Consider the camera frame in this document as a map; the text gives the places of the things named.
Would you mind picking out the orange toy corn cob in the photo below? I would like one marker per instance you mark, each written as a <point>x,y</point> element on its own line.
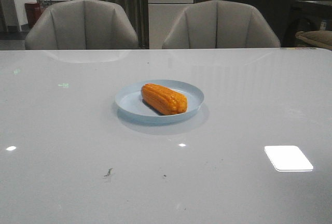
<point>163,99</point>

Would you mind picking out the light blue round plate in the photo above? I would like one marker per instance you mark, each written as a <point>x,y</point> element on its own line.
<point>132,106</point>

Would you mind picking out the grey upholstered chair right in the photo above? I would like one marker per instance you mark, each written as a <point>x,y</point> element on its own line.
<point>220,24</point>

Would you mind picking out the grey upholstered chair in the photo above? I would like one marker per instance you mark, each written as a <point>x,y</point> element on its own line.
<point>82,25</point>
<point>220,24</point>

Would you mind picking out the grey upholstered chair left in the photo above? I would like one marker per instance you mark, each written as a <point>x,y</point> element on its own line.
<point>82,25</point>

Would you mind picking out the red bin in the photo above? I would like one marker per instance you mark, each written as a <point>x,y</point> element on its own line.
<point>33,12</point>

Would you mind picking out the brown cushioned seat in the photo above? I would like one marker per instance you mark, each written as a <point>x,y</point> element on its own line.
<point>315,39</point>

